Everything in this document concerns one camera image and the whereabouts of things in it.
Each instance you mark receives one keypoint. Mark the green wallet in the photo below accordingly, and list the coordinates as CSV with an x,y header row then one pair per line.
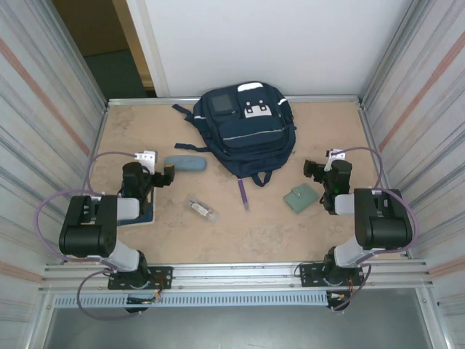
x,y
301,198

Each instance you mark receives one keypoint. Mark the blue book with yellow label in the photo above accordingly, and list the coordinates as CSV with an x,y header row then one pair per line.
x,y
149,207

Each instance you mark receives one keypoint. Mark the navy blue student backpack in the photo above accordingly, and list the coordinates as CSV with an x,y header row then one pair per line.
x,y
247,141

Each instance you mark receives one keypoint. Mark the purple pen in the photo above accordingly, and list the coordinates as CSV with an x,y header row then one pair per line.
x,y
243,194

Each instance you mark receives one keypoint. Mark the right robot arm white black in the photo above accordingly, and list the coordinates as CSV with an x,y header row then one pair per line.
x,y
385,232

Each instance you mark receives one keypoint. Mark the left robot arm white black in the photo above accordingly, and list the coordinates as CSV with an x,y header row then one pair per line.
x,y
83,236

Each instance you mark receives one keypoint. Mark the tan wooden door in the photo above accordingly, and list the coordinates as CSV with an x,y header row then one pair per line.
x,y
129,32

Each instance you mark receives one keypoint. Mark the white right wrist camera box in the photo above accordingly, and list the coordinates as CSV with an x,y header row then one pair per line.
x,y
336,154

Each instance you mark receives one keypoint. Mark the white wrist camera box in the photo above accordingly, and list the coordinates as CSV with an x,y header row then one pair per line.
x,y
148,159
336,154

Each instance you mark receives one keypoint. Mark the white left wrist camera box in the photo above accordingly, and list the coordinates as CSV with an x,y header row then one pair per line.
x,y
148,159

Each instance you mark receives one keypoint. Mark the aluminium table edge frame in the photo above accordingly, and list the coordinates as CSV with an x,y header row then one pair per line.
x,y
319,98

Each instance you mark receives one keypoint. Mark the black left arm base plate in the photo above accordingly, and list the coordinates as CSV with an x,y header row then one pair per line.
x,y
161,278

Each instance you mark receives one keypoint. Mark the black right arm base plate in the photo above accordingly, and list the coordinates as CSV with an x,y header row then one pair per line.
x,y
309,274

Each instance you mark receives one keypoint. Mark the aluminium mounting rail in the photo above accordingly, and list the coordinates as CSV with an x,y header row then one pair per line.
x,y
236,276

